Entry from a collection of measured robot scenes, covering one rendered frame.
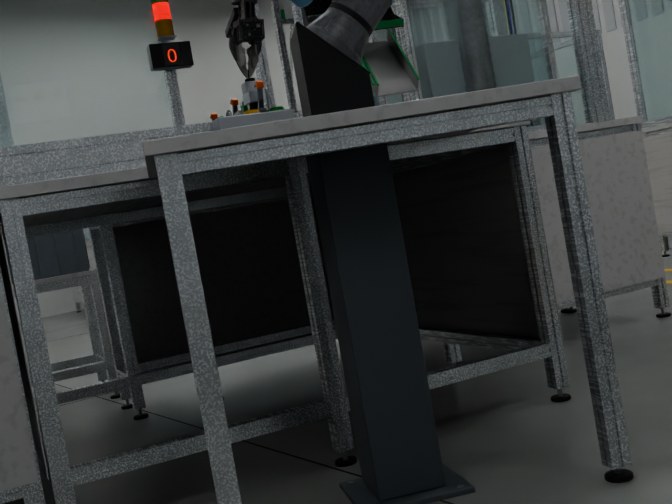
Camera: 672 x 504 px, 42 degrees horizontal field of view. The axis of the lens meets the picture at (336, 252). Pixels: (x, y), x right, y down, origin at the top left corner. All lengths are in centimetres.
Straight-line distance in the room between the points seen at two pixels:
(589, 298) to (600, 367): 15
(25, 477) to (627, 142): 271
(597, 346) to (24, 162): 139
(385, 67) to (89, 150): 98
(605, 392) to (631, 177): 202
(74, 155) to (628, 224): 238
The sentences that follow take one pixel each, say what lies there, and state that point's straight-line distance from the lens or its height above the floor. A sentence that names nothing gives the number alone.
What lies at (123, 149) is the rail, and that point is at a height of 92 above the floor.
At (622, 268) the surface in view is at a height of 25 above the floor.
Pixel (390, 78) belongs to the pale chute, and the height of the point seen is 104.
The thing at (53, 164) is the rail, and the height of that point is 90.
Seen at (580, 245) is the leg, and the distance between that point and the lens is 189.
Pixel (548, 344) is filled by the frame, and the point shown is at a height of 18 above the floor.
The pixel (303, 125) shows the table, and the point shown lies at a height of 84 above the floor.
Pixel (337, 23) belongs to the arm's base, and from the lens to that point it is 200.
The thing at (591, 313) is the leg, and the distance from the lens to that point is 190.
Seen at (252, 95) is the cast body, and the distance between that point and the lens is 252.
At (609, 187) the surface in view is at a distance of 377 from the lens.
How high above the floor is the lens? 65
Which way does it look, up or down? 2 degrees down
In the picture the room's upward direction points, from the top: 10 degrees counter-clockwise
